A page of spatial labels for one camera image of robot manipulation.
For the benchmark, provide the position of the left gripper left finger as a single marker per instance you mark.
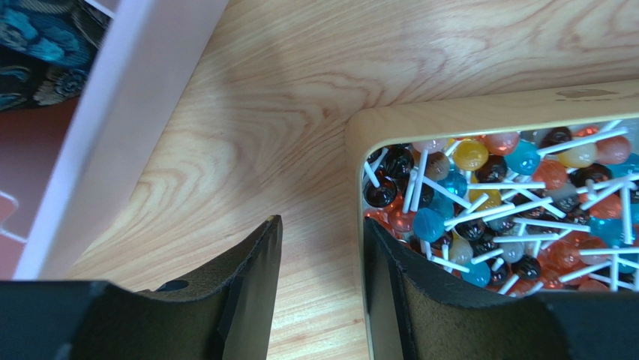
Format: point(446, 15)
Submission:
point(221, 310)

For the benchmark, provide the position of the gold tin of lollipops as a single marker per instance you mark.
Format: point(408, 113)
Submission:
point(530, 195)

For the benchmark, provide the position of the pink compartment organizer box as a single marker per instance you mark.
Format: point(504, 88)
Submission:
point(87, 88)

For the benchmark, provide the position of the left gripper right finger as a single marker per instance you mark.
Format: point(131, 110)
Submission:
point(416, 310)

